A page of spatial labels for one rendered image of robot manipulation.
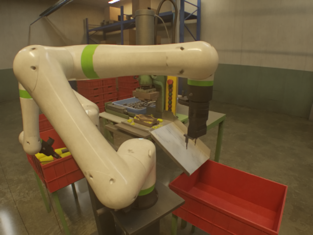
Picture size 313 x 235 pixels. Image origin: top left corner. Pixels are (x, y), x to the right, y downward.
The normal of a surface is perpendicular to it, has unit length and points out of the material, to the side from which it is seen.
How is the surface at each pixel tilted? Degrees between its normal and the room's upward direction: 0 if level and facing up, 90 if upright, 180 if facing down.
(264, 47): 90
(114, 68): 113
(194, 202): 90
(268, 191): 90
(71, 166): 90
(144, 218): 0
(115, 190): 63
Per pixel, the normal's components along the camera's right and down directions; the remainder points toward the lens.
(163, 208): 0.00, -0.95
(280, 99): -0.65, 0.24
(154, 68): -0.27, 0.63
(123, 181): 0.46, -0.38
